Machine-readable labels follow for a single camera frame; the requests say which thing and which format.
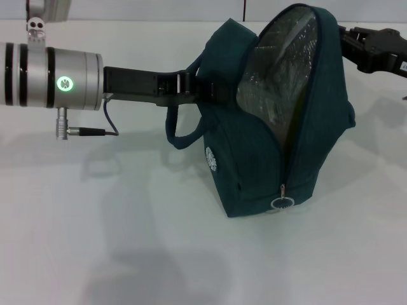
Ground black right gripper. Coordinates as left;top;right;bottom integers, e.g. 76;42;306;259
336;24;407;79

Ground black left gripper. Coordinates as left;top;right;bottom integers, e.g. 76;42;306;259
102;65;240;107

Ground teal insulated lunch bag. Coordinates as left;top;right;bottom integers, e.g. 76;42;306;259
165;3;356;220

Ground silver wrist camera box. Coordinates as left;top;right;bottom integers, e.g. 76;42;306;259
25;0;71;49

